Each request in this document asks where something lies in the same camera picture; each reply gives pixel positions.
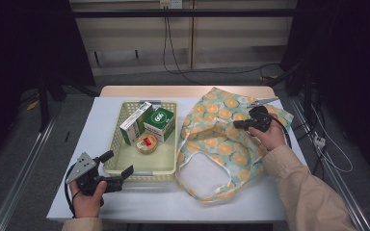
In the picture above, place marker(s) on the white power strip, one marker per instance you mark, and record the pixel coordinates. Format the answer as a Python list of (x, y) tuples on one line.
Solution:
[(319, 141)]

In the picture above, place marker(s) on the tall green white box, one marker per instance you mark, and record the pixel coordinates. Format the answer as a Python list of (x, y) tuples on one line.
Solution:
[(131, 126)]

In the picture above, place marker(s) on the metal floor rail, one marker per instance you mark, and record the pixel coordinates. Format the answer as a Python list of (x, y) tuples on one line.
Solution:
[(347, 195), (22, 179)]

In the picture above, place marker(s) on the orange print tote bag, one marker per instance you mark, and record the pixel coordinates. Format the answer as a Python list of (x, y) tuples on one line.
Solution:
[(218, 141)]

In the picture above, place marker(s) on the person's left hand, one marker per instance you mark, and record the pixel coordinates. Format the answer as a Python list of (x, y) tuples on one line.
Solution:
[(88, 207)]

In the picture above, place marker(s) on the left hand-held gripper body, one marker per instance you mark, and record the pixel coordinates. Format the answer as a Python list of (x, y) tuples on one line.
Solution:
[(82, 168)]

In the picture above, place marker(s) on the black curtain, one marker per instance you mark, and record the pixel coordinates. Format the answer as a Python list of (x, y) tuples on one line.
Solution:
[(350, 57), (19, 48)]

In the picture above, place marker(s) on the person's right hand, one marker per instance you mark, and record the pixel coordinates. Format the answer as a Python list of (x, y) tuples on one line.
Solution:
[(271, 138)]

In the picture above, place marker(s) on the white wall socket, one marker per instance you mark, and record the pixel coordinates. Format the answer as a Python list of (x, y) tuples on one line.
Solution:
[(171, 4)]

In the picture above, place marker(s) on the cube green white box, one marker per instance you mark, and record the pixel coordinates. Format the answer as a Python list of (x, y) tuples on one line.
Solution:
[(160, 120)]

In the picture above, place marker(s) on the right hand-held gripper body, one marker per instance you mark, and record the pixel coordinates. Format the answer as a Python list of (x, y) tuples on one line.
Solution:
[(260, 120)]

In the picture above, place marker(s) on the round tin with red label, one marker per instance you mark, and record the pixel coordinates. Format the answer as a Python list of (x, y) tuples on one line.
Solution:
[(146, 143)]

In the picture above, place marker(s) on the black metal stand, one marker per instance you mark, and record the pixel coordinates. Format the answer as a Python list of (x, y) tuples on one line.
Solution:
[(44, 106), (289, 75)]

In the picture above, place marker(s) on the pale yellow plastic basket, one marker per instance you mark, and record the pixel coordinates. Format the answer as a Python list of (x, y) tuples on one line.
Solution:
[(147, 162)]

